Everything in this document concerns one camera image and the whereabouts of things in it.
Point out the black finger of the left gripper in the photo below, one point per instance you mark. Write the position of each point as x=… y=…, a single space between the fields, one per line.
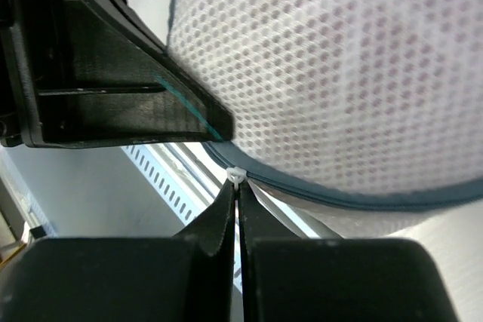
x=81 y=74

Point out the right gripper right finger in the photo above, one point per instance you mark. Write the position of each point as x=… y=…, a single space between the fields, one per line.
x=288 y=278

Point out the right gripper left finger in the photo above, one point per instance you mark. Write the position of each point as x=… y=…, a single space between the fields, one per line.
x=186 y=277

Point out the white mesh bag blue zipper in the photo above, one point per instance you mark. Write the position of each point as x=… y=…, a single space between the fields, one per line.
x=368 y=113

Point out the aluminium mounting rail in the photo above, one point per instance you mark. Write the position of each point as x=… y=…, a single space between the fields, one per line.
x=205 y=176

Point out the white slotted cable duct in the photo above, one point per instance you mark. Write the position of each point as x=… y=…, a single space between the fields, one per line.
x=169 y=184

